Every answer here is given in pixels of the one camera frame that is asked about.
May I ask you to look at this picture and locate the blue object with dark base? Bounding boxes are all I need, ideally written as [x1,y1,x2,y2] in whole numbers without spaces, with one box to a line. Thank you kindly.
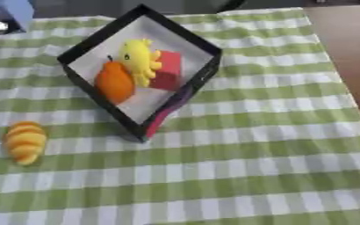
[0,0,38,36]

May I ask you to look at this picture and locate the yellow toy croissant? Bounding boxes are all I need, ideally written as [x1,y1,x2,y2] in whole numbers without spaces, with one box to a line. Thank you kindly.
[2,120,50,167]

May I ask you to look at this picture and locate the black box with white inside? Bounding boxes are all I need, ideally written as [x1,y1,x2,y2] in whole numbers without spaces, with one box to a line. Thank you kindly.
[55,3,225,143]

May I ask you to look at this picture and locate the red block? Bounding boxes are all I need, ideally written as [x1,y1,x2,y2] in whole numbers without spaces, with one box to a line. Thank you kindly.
[148,49,184,92]

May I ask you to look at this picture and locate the orange toy pear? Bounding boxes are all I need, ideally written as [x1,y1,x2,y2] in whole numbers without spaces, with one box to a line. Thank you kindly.
[92,54,137,105]

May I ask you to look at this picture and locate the yellow soft toy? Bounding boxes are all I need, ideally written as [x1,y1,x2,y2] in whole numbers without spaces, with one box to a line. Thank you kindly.
[117,38,163,88]

